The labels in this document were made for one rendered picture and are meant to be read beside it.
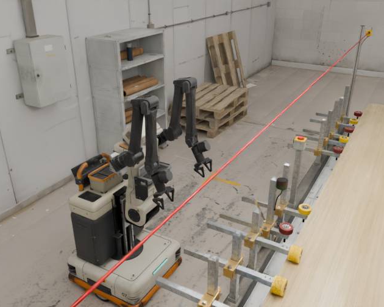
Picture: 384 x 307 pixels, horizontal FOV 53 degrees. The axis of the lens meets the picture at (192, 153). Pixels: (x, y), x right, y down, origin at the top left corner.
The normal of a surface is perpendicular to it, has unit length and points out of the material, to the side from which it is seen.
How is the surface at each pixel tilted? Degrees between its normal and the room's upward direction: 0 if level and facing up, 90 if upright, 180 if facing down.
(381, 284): 0
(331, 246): 0
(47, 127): 90
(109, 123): 90
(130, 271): 0
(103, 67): 90
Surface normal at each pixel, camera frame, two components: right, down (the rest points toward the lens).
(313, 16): -0.50, 0.37
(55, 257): 0.00, -0.90
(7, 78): 0.87, 0.22
